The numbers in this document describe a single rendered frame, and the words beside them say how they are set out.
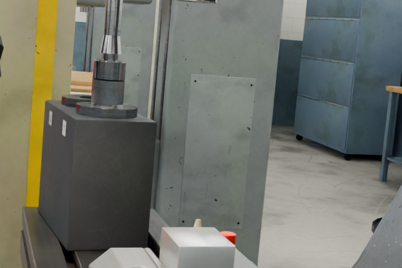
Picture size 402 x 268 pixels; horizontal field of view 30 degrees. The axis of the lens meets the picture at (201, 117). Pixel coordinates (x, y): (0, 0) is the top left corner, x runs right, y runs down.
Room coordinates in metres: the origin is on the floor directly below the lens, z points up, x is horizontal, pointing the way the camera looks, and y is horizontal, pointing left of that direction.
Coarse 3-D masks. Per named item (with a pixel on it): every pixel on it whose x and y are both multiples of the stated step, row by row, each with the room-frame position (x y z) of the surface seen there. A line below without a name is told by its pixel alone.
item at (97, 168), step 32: (64, 96) 1.16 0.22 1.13; (64, 128) 1.07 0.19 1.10; (96, 128) 1.02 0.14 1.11; (128, 128) 1.04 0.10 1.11; (64, 160) 1.06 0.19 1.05; (96, 160) 1.03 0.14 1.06; (128, 160) 1.04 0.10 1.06; (64, 192) 1.04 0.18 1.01; (96, 192) 1.03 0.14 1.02; (128, 192) 1.04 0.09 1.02; (64, 224) 1.03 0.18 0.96; (96, 224) 1.03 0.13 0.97; (128, 224) 1.05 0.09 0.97
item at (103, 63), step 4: (96, 60) 1.08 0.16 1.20; (100, 60) 1.07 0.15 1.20; (104, 60) 1.07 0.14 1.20; (108, 60) 1.07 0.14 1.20; (120, 60) 1.10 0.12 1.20; (96, 64) 1.07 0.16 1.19; (100, 64) 1.07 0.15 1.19; (104, 64) 1.07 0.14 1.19; (108, 64) 1.07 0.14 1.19; (112, 64) 1.07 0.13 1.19; (116, 64) 1.07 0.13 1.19; (120, 64) 1.08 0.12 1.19; (124, 64) 1.08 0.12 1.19; (120, 68) 1.08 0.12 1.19; (124, 68) 1.09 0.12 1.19
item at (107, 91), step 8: (96, 72) 1.07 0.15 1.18; (104, 72) 1.07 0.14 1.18; (112, 72) 1.07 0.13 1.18; (120, 72) 1.08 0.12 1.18; (96, 80) 1.07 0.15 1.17; (104, 80) 1.07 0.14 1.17; (112, 80) 1.07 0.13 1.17; (120, 80) 1.08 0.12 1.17; (96, 88) 1.07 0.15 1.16; (104, 88) 1.07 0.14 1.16; (112, 88) 1.07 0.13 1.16; (120, 88) 1.08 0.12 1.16; (96, 96) 1.07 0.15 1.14; (104, 96) 1.07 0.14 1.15; (112, 96) 1.07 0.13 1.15; (120, 96) 1.08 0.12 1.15; (96, 104) 1.07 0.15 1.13; (104, 104) 1.07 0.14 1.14; (112, 104) 1.07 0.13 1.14; (120, 104) 1.08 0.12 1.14
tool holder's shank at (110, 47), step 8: (112, 0) 1.08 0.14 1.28; (120, 0) 1.08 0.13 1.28; (112, 8) 1.08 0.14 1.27; (120, 8) 1.08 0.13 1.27; (112, 16) 1.08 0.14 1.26; (120, 16) 1.09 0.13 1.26; (104, 24) 1.09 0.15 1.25; (112, 24) 1.08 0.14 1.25; (120, 24) 1.09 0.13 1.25; (104, 32) 1.09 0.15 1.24; (112, 32) 1.08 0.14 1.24; (120, 32) 1.09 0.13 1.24; (104, 40) 1.08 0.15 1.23; (112, 40) 1.08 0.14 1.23; (120, 40) 1.09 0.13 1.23; (104, 48) 1.08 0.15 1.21; (112, 48) 1.08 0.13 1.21; (120, 48) 1.09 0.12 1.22; (104, 56) 1.08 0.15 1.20; (112, 56) 1.08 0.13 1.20
